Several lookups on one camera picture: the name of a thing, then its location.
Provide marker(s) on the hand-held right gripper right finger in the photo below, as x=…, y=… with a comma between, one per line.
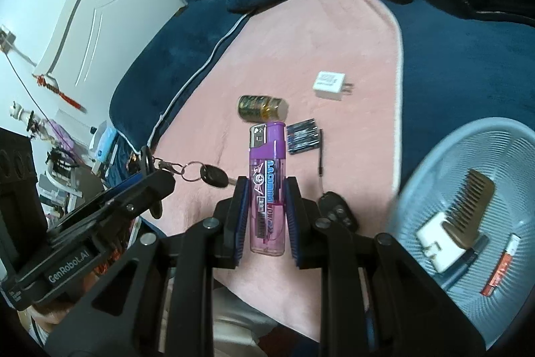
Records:
x=292, y=219

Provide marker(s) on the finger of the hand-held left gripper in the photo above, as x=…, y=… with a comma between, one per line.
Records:
x=119, y=184
x=138, y=196

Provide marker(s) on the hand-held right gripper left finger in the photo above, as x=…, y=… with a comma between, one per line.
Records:
x=241, y=215

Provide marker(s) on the purple lighter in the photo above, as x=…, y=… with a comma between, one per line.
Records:
x=267, y=181

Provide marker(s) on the black remote key fob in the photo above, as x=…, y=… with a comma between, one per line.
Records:
x=336, y=208

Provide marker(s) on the blue battery pack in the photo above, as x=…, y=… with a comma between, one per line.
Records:
x=303, y=136

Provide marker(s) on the green gold supplement bottle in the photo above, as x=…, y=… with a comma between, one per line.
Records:
x=259, y=107

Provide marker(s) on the small white charger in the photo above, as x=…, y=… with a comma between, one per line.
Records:
x=328, y=85

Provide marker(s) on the white power adapter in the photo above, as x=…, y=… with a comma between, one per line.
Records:
x=436, y=244

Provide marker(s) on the blue spray bottle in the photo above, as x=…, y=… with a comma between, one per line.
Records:
x=459, y=265

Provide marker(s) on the wooden comb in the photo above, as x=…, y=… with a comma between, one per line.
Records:
x=468, y=210

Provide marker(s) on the light blue plastic basket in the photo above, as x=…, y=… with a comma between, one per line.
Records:
x=459, y=156

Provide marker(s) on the red lighter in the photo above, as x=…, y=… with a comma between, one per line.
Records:
x=499, y=269

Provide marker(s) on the person's left hand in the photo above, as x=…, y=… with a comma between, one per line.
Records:
x=48, y=309

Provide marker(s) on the blue white packet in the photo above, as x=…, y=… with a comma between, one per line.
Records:
x=102, y=143

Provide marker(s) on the black speaker cabinet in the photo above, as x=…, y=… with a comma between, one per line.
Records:
x=16, y=194

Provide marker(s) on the red tassel ornament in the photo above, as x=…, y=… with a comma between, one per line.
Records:
x=58, y=89

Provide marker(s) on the pink blanket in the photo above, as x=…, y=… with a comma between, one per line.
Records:
x=292, y=47

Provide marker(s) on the white headboard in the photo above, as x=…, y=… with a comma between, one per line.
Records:
x=104, y=5

